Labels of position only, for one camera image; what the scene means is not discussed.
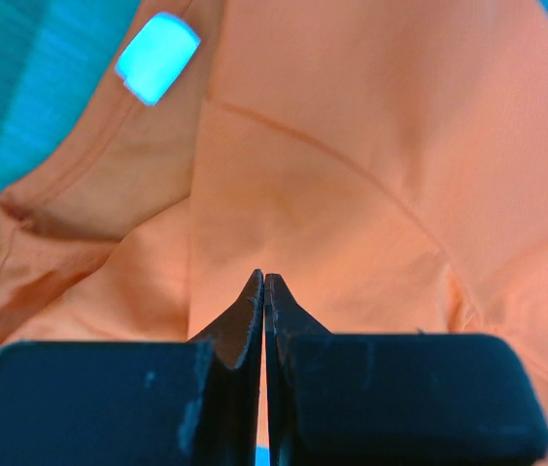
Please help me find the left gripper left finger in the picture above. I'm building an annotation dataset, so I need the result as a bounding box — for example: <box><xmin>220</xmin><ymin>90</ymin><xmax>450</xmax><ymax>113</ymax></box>
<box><xmin>0</xmin><ymin>271</ymin><xmax>264</xmax><ymax>465</ymax></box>

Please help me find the orange t shirt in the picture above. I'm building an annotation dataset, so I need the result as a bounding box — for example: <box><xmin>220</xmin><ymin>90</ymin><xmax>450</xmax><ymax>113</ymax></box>
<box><xmin>0</xmin><ymin>0</ymin><xmax>548</xmax><ymax>466</ymax></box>

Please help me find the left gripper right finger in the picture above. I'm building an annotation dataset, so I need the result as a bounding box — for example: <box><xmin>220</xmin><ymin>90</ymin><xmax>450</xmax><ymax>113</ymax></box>
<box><xmin>264</xmin><ymin>274</ymin><xmax>548</xmax><ymax>465</ymax></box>

